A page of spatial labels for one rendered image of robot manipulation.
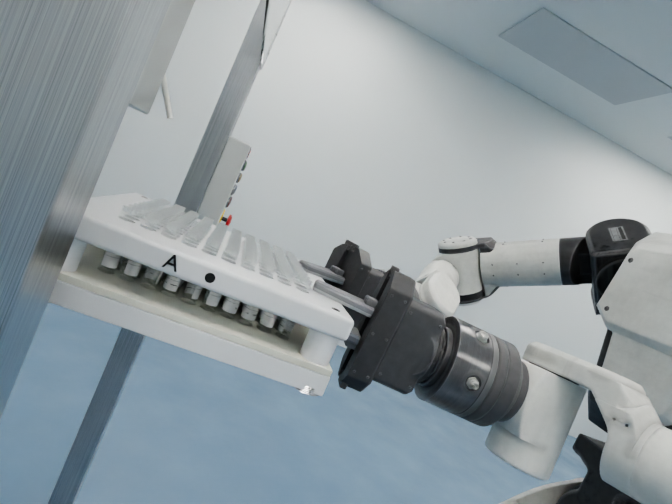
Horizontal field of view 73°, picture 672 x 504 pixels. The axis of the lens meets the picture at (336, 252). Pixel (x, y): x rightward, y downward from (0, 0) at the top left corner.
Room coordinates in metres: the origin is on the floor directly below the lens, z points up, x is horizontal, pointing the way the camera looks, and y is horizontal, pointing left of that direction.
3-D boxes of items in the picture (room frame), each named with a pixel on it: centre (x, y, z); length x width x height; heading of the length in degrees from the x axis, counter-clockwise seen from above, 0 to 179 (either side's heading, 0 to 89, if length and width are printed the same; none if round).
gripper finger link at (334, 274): (0.55, 0.01, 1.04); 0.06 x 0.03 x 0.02; 136
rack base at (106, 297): (0.46, 0.11, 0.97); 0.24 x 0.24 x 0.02; 13
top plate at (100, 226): (0.46, 0.11, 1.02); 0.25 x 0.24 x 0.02; 13
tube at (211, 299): (0.39, 0.08, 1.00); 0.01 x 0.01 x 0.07
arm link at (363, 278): (0.62, -0.05, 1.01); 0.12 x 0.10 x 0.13; 136
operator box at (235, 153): (1.27, 0.37, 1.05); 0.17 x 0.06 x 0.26; 14
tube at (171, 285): (0.38, 0.12, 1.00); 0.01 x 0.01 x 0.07
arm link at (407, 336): (0.44, -0.11, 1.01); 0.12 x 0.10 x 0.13; 95
